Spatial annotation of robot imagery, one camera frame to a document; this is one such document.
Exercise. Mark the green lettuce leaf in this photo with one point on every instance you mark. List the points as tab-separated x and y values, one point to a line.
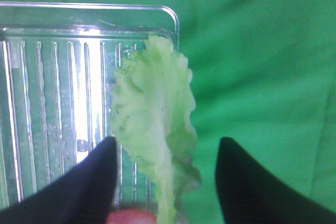
150	116

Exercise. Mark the green tablecloth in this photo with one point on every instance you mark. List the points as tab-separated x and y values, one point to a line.
264	74

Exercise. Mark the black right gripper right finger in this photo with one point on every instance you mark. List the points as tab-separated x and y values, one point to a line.
248	193

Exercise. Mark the bacon strip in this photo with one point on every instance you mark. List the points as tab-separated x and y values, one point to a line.
127	216

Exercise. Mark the right clear plastic tray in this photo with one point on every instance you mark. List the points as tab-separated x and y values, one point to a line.
57	70

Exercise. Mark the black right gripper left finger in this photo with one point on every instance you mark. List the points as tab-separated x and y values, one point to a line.
82	195

